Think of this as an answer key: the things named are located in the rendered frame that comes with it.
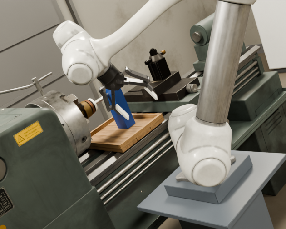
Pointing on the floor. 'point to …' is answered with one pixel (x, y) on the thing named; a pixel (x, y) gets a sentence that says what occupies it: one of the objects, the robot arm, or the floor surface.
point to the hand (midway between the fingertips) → (140, 106)
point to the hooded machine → (277, 32)
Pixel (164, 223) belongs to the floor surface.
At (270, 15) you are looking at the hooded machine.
